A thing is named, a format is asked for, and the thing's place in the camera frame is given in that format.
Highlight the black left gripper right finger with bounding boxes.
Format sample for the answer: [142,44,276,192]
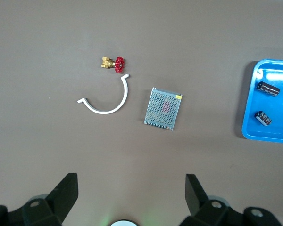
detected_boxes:
[179,174,282,226]

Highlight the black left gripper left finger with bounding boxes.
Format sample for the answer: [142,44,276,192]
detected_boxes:
[0,173,79,226]

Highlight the short dark brown capacitor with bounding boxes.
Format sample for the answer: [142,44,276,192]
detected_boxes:
[254,110,273,127]

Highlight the long dark brown capacitor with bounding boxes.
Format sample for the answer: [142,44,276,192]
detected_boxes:
[256,81,281,97]

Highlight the metal mesh power supply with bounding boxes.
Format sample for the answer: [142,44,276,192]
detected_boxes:
[143,87,183,132]

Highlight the blue plastic tray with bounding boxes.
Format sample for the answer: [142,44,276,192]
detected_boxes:
[241,58,283,144]

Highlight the brass valve red handwheel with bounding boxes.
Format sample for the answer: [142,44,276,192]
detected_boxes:
[100,56,125,74]

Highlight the white curved plastic bracket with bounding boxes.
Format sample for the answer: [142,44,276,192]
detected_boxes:
[77,73,131,115]

